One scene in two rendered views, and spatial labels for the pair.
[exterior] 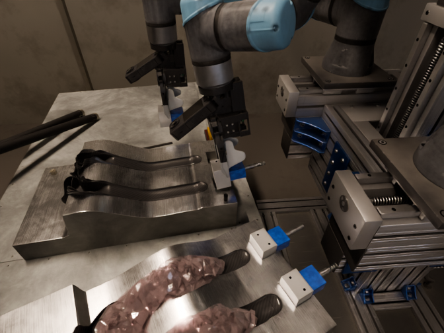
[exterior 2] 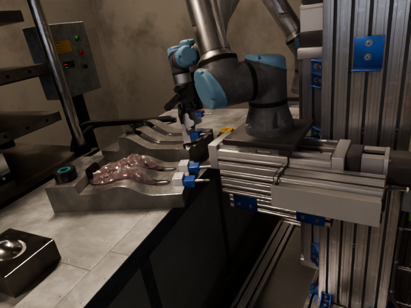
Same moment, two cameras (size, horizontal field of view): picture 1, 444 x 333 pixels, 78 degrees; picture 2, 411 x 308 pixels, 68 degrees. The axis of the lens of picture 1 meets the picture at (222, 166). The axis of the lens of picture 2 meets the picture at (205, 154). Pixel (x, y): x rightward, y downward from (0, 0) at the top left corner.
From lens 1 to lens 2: 0.96 m
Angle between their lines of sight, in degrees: 37
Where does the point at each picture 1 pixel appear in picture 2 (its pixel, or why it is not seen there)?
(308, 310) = (176, 187)
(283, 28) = (185, 57)
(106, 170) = (145, 128)
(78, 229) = (122, 148)
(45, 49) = not seen: hidden behind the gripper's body
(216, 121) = (180, 102)
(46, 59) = not seen: hidden behind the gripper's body
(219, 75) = (178, 79)
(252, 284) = (165, 176)
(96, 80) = not seen: hidden behind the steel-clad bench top
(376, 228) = (214, 151)
